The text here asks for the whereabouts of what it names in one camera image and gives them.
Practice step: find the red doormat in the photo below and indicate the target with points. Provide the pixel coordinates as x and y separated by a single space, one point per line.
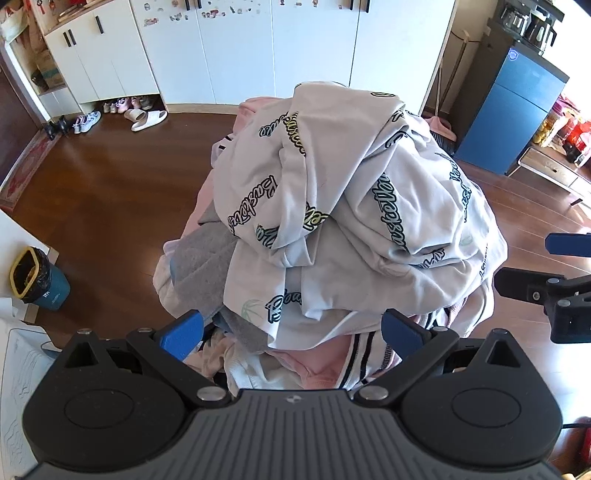
28 166

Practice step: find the grey cloth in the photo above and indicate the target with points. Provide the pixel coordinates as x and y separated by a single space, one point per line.
203 272

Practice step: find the pink shoes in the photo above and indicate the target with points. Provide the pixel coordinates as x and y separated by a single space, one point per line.
123 105

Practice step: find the blue water dispenser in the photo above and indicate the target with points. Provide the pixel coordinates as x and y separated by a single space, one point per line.
508 110

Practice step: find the white sneakers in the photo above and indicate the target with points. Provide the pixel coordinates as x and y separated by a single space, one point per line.
87 122

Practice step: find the white garment with dark stripes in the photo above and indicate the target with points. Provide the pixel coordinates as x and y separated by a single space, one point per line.
364 360

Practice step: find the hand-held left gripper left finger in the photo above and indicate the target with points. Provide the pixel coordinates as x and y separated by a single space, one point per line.
182 336

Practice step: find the teal trash bin yellow rim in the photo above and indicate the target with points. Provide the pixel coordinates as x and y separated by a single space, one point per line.
39 284

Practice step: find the white printed t-shirt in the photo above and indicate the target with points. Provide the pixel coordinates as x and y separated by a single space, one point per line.
351 207

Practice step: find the pink broom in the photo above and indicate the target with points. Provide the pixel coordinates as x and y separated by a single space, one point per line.
444 127

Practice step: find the glass kettle set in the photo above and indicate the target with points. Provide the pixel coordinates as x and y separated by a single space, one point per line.
531 21

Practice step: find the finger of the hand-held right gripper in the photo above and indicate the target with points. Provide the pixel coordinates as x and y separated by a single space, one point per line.
569 244
521 282

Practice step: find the red bottles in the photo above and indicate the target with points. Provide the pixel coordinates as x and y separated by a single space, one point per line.
579 138

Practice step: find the cream knitted garment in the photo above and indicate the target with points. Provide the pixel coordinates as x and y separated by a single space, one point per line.
231 364

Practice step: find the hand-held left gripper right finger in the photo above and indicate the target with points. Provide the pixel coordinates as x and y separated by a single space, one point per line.
402 336

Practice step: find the black shoes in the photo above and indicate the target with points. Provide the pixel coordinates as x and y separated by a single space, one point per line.
56 128

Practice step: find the white low shoe cabinet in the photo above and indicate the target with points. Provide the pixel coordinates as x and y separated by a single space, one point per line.
101 60

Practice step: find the low wooden cabinet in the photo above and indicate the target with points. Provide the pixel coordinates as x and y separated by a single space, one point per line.
554 170

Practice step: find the pile of clothes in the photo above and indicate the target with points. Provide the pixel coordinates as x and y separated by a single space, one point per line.
318 364

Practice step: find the brown paper bag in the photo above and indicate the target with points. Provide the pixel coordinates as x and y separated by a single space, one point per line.
48 69

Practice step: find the white wardrobe with stickers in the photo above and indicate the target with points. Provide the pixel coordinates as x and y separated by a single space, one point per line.
258 50

